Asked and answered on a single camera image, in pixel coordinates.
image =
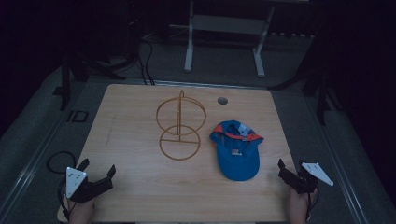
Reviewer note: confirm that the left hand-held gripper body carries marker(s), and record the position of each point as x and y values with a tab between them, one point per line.
74	182

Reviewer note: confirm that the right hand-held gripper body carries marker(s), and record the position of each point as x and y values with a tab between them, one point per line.
306	182

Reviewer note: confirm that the blue and orange cap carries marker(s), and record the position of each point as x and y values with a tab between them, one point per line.
238	155

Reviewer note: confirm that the person's right hand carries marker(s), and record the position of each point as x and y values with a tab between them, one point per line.
297	207

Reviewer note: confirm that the person's left hand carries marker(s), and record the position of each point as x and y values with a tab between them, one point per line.
81	213

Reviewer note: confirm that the black stand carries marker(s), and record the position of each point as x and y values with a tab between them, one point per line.
64	84
322	99

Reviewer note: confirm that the grey table grommet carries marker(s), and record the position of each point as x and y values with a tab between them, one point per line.
222	100

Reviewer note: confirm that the white metal stand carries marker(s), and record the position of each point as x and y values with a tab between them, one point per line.
189	46

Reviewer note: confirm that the black floor bracket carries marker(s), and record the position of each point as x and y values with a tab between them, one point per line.
77	116

